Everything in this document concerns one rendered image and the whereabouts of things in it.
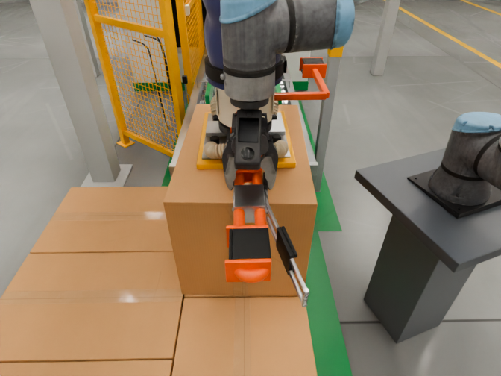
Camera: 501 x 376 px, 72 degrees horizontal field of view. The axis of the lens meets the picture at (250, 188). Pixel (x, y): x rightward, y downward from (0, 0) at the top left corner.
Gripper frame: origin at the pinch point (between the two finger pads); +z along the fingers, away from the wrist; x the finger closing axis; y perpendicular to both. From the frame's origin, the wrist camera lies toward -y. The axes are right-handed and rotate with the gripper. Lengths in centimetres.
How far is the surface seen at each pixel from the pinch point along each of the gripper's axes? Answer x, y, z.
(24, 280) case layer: 77, 16, 52
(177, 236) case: 20.5, 10.2, 25.0
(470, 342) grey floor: -99, 22, 108
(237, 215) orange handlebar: 2.5, -10.1, -1.4
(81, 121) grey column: 107, 143, 56
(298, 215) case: -12.6, 9.2, 16.7
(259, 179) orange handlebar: -1.8, 1.0, -1.5
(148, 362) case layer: 29, -12, 52
